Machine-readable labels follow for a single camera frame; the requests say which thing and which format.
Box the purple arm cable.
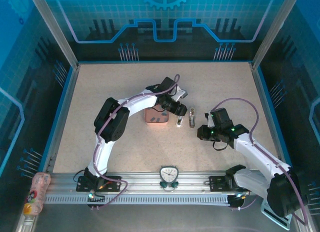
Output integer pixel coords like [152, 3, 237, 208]
[91, 74, 181, 210]
[211, 98, 311, 227]

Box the aluminium frame post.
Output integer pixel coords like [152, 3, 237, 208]
[27, 0, 80, 69]
[251, 0, 300, 69]

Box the aluminium mounting rail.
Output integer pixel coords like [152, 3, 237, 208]
[44, 171, 300, 196]

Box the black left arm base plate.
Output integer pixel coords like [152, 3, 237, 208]
[75, 175, 123, 193]

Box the white alarm clock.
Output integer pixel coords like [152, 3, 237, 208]
[159, 165, 180, 192]

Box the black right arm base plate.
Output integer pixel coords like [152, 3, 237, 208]
[208, 175, 255, 193]

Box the aluminium side rail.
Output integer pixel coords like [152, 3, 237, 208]
[249, 62, 288, 168]
[46, 63, 81, 173]

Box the blue table edge strip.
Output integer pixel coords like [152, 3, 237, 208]
[77, 59, 252, 65]

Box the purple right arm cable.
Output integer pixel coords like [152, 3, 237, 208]
[211, 98, 311, 227]

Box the pale green calculator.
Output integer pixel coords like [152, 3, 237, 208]
[260, 201, 293, 231]

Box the slotted grey cable duct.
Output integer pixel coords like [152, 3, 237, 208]
[44, 194, 232, 206]

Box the pink plastic tray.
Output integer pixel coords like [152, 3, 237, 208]
[143, 107, 170, 127]

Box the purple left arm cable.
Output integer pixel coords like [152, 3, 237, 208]
[91, 74, 181, 210]

